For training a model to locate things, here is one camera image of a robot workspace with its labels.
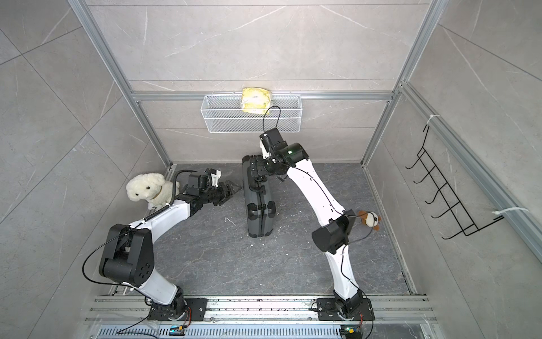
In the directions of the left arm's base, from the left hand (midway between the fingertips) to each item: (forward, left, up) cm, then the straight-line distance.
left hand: (239, 187), depth 88 cm
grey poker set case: (-13, -10, +5) cm, 17 cm away
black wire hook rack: (-15, -72, +15) cm, 75 cm away
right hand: (+1, -10, +10) cm, 15 cm away
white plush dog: (+2, +38, -1) cm, 38 cm away
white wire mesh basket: (+35, +8, +13) cm, 39 cm away
